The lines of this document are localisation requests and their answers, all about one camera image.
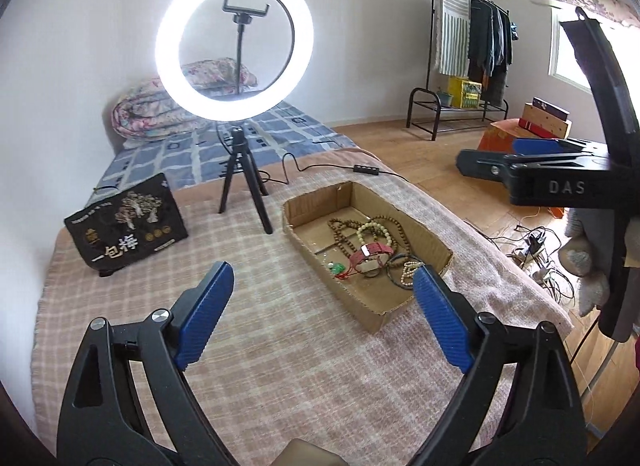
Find dark bangle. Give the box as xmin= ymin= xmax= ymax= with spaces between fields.
xmin=385 ymin=254 xmax=426 ymax=291

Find red strap wristwatch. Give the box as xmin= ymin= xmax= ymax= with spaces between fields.
xmin=348 ymin=242 xmax=396 ymax=277

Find black ring light cable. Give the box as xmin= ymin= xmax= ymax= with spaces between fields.
xmin=265 ymin=152 xmax=417 ymax=187

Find orange cardboard box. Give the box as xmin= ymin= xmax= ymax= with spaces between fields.
xmin=477 ymin=118 xmax=551 ymax=153

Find pink plaid blanket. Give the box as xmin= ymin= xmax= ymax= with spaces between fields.
xmin=30 ymin=158 xmax=576 ymax=466

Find brown wooden bead necklace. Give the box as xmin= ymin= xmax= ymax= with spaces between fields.
xmin=327 ymin=215 xmax=416 ymax=267

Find small pearl bracelet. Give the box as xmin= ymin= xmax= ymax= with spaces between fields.
xmin=400 ymin=261 xmax=426 ymax=285

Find yellow bead bracelet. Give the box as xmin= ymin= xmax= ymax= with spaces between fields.
xmin=356 ymin=221 xmax=396 ymax=253

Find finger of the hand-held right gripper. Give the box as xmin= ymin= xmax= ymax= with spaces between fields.
xmin=512 ymin=137 xmax=608 ymax=157
xmin=456 ymin=148 xmax=518 ymax=181

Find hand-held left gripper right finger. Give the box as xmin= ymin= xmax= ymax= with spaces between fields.
xmin=412 ymin=265 xmax=588 ymax=466

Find person's right hand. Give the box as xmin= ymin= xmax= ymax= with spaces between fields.
xmin=560 ymin=208 xmax=612 ymax=317

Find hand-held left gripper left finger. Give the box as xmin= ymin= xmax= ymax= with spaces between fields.
xmin=56 ymin=261 xmax=236 ymax=466

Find yellow crate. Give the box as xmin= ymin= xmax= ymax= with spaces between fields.
xmin=447 ymin=76 xmax=483 ymax=109

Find black phone holder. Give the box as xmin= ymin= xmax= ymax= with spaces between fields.
xmin=222 ymin=0 xmax=271 ymax=96

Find white ring light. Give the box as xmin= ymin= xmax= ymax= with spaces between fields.
xmin=155 ymin=0 xmax=315 ymax=123

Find black clothes rack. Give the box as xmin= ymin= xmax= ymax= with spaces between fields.
xmin=406 ymin=0 xmax=516 ymax=141

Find tan flat box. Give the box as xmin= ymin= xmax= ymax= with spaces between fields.
xmin=520 ymin=103 xmax=572 ymax=139

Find tangle of floor cables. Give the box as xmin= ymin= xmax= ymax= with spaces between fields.
xmin=480 ymin=218 xmax=577 ymax=303

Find dark flat box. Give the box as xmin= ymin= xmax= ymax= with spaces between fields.
xmin=531 ymin=97 xmax=571 ymax=121

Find window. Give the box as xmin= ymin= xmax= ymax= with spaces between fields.
xmin=550 ymin=6 xmax=596 ymax=94

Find floral quilt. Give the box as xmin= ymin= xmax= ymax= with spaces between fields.
xmin=111 ymin=58 xmax=258 ymax=141

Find shallow cardboard box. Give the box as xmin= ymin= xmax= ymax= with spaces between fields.
xmin=282 ymin=181 xmax=455 ymax=333

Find dark hanging clothes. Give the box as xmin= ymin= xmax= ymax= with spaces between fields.
xmin=468 ymin=0 xmax=521 ymax=105

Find black snack bag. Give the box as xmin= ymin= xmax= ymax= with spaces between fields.
xmin=64 ymin=173 xmax=189 ymax=277

